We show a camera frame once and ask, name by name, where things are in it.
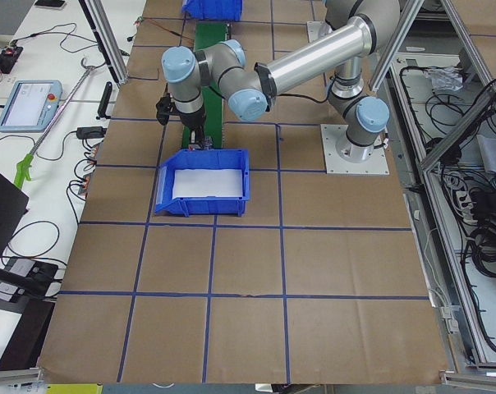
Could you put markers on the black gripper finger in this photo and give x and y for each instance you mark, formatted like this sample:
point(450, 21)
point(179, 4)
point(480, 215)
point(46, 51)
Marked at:
point(195, 139)

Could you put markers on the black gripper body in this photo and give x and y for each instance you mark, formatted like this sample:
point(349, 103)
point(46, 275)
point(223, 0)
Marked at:
point(190, 120)

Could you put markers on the red push button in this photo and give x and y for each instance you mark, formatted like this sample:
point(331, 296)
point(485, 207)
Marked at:
point(206, 143)

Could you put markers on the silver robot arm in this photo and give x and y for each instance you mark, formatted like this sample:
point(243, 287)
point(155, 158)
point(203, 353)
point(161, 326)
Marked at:
point(358, 29)

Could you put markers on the blue left plastic bin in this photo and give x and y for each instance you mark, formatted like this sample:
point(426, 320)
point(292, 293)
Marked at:
point(214, 159)

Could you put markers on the blue plastic bin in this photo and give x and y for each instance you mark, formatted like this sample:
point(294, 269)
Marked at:
point(214, 159)
point(217, 10)

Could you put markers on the white foam pad left bin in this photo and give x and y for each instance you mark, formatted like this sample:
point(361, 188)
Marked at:
point(207, 183)

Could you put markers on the green conveyor belt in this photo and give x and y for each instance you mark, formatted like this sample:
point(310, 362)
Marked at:
point(208, 33)

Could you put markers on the black power adapter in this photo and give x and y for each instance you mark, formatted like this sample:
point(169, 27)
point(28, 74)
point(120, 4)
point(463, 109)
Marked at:
point(90, 132)

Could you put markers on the blue right plastic bin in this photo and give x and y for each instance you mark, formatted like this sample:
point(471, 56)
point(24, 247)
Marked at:
point(217, 10)

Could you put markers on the teach pendant tablet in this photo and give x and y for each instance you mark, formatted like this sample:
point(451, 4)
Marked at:
point(31, 105)

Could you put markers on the black monitor corner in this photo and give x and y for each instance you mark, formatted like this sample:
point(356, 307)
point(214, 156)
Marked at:
point(1, 213)

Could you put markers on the aluminium frame post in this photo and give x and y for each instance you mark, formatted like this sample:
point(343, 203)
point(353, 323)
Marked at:
point(103, 33)

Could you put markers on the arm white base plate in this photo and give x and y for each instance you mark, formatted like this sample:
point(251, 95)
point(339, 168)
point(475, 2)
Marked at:
point(343, 158)
point(317, 30)

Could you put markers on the green handled reacher grabber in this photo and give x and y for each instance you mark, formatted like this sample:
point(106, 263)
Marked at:
point(23, 166)

